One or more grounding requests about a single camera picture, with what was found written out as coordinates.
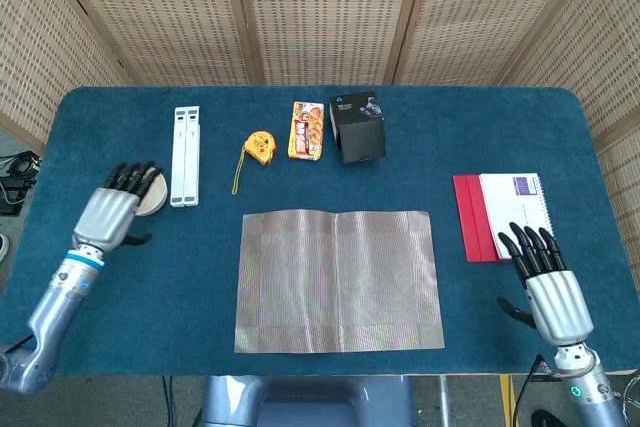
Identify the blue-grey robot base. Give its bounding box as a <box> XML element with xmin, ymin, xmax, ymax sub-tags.
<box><xmin>192</xmin><ymin>375</ymin><xmax>416</xmax><ymax>427</ymax></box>

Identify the white spiral notebook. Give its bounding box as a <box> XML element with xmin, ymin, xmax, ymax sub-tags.
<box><xmin>478</xmin><ymin>172</ymin><xmax>556</xmax><ymax>261</ymax></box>

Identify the black cable under table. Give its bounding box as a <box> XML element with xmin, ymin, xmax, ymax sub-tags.
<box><xmin>160</xmin><ymin>375</ymin><xmax>175</xmax><ymax>427</ymax></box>

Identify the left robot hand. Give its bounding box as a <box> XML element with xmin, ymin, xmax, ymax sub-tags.
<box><xmin>72</xmin><ymin>160</ymin><xmax>164</xmax><ymax>253</ymax></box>

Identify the white folding stand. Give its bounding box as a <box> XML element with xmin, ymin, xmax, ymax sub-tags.
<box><xmin>169</xmin><ymin>105</ymin><xmax>201</xmax><ymax>208</ymax></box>

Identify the metal table leg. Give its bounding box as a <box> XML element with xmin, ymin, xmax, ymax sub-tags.
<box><xmin>437</xmin><ymin>375</ymin><xmax>450</xmax><ymax>427</ymax></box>

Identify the black cardboard box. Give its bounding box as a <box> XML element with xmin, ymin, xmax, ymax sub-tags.
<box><xmin>329</xmin><ymin>90</ymin><xmax>389</xmax><ymax>164</ymax></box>

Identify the floor cable bundle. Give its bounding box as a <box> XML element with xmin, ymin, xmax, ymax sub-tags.
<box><xmin>0</xmin><ymin>149</ymin><xmax>44</xmax><ymax>217</ymax></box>

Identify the blue table cloth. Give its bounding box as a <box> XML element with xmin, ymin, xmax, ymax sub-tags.
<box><xmin>0</xmin><ymin>85</ymin><xmax>640</xmax><ymax>378</ymax></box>

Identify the yellow curry food box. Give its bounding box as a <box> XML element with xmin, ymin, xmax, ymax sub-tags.
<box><xmin>287</xmin><ymin>100</ymin><xmax>326</xmax><ymax>160</ymax></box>

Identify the yellow tape measure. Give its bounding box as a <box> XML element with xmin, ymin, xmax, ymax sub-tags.
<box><xmin>230</xmin><ymin>130</ymin><xmax>277</xmax><ymax>196</ymax></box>

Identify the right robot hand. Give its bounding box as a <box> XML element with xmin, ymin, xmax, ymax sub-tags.
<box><xmin>497</xmin><ymin>221</ymin><xmax>596</xmax><ymax>347</ymax></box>

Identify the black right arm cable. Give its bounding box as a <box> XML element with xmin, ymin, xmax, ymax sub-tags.
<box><xmin>512</xmin><ymin>354</ymin><xmax>556</xmax><ymax>427</ymax></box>

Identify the white ceramic bowl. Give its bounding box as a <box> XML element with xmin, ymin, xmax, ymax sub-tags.
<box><xmin>133</xmin><ymin>164</ymin><xmax>169</xmax><ymax>218</ymax></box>

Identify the woven grey placemat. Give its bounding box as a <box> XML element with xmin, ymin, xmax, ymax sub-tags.
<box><xmin>233</xmin><ymin>209</ymin><xmax>446</xmax><ymax>356</ymax></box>

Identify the red folder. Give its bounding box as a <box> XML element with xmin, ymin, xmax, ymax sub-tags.
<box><xmin>452</xmin><ymin>174</ymin><xmax>501</xmax><ymax>263</ymax></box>

